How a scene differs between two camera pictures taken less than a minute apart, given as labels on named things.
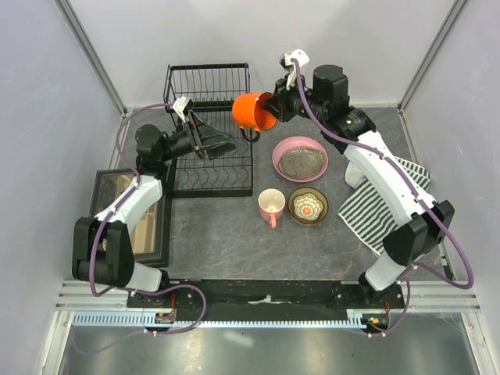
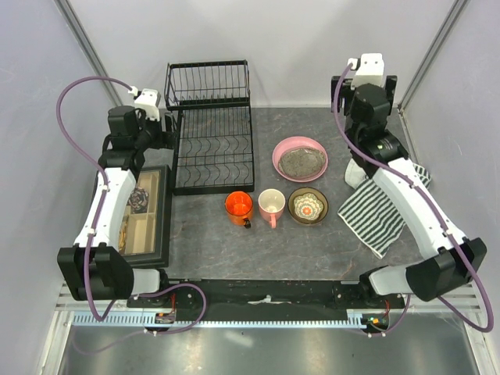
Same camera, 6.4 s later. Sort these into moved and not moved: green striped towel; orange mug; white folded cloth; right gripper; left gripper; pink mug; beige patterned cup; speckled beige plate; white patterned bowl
Moved: right gripper; left gripper; orange mug
Not moved: pink mug; white patterned bowl; white folded cloth; green striped towel; beige patterned cup; speckled beige plate
